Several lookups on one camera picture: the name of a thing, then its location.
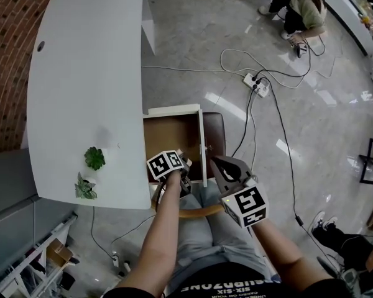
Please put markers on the white drawer wooden inside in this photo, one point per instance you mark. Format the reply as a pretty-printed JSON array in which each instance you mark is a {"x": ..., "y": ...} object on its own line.
[{"x": 171, "y": 135}]

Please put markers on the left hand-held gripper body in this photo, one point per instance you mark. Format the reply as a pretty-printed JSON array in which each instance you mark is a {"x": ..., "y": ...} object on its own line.
[{"x": 163, "y": 164}]

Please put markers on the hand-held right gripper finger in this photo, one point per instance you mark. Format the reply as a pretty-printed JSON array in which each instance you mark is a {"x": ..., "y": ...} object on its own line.
[
  {"x": 220, "y": 184},
  {"x": 243, "y": 168}
]

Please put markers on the wooden chair brown seat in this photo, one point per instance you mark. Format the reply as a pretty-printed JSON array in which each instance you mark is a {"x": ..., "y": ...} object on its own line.
[{"x": 214, "y": 129}]

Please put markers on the white charger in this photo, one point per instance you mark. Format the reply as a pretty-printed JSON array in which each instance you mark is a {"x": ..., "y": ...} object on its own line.
[{"x": 115, "y": 258}]

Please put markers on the white metal rack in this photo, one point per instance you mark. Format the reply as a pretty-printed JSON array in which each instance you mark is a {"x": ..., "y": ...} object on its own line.
[{"x": 49, "y": 237}]

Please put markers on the person's grey shorts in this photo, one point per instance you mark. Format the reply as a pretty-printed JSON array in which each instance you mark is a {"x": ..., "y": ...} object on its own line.
[{"x": 196, "y": 228}]

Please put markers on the white desk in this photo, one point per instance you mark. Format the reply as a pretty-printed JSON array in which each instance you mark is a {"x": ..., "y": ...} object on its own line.
[{"x": 87, "y": 73}]

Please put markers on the grey refrigerator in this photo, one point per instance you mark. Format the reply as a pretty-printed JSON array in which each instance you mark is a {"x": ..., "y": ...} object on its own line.
[{"x": 6, "y": 182}]

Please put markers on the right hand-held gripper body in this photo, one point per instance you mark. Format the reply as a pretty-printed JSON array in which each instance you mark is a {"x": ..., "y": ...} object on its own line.
[{"x": 248, "y": 203}]

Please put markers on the person's black t-shirt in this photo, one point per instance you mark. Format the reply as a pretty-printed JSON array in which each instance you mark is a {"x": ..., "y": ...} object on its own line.
[{"x": 223, "y": 278}]

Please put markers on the pale leafy potted plant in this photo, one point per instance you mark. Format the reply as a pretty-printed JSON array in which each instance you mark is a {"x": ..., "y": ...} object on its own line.
[{"x": 85, "y": 188}]

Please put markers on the green succulent plant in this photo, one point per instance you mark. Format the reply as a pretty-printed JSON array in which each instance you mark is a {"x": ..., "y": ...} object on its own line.
[{"x": 94, "y": 158}]

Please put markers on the white window bench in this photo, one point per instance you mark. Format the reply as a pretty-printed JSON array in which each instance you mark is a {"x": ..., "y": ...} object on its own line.
[{"x": 354, "y": 20}]

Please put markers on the person's right forearm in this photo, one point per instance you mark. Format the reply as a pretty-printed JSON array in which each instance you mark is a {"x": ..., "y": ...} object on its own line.
[{"x": 273, "y": 247}]

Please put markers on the cardboard box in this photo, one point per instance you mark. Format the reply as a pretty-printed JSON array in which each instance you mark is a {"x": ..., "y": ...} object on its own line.
[{"x": 59, "y": 253}]

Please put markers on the white power strip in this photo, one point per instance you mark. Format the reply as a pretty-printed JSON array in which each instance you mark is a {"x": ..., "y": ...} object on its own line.
[{"x": 250, "y": 80}]

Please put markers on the black metal stand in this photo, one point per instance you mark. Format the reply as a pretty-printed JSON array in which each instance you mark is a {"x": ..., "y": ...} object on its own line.
[{"x": 363, "y": 158}]

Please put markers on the black power adapter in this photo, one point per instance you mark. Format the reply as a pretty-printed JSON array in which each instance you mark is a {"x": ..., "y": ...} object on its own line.
[{"x": 299, "y": 220}]

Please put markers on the person's left forearm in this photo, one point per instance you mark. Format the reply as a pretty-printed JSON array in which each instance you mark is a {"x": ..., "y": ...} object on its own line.
[{"x": 161, "y": 222}]

